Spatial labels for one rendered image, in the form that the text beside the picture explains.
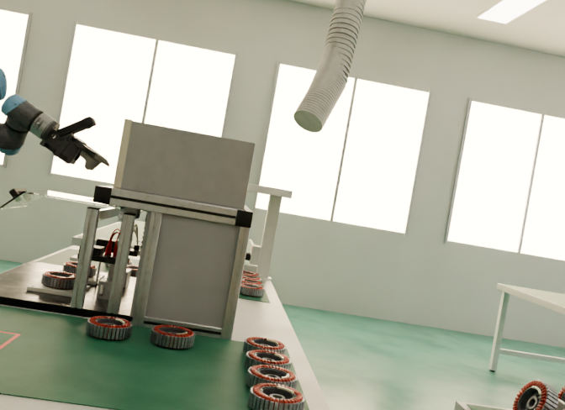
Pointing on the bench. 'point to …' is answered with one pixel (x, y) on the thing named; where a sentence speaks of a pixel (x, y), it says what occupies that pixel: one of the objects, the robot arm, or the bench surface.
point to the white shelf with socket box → (260, 255)
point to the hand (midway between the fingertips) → (107, 161)
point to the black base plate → (34, 273)
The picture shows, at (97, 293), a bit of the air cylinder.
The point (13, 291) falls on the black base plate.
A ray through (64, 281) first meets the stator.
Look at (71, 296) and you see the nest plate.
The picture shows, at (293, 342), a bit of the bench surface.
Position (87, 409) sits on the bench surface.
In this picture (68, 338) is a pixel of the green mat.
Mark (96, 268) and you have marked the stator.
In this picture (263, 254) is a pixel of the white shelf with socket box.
